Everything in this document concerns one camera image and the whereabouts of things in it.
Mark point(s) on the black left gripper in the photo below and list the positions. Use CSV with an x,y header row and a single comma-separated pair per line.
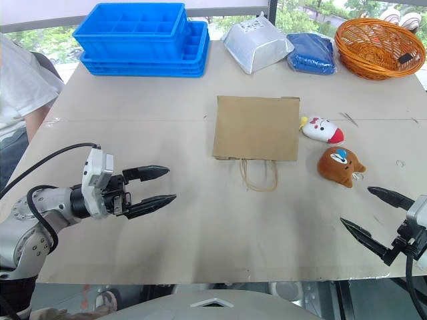
x,y
116,198

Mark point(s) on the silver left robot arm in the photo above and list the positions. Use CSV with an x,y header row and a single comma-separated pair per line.
x,y
30,240

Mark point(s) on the brown bear plush toy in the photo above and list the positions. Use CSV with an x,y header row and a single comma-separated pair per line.
x,y
337,165

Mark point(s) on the blue plastic-wrapped package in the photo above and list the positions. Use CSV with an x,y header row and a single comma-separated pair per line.
x,y
310,53

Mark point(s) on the beige striped rounded object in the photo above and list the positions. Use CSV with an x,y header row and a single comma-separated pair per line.
x,y
411,21
390,16

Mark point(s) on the dark chair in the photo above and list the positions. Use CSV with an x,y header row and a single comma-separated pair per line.
x,y
50,66

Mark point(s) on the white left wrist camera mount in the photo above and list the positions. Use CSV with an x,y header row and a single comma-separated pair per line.
x,y
95,173

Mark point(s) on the small black object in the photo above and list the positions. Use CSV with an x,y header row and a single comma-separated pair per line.
x,y
404,58

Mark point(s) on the blue plastic shallow tray stack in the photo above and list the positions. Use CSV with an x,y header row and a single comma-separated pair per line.
x,y
197,50

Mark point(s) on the orange wicker basket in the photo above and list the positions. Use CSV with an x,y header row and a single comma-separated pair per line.
x,y
367,63

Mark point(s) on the silver robot torso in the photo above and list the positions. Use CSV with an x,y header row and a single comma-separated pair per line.
x,y
160,308

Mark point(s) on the person in white shirt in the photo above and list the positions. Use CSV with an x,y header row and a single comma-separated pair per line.
x,y
20,86

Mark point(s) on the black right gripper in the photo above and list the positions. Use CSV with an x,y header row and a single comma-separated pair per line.
x,y
412,241

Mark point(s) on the white red plush toy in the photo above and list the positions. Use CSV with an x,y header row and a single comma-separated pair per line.
x,y
320,128

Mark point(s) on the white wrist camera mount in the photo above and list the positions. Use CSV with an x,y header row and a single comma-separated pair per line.
x,y
418,213
95,173

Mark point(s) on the blue plastic divided crate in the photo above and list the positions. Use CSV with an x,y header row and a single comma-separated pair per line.
x,y
126,45

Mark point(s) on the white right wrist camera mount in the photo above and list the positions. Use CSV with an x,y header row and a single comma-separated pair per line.
x,y
418,213

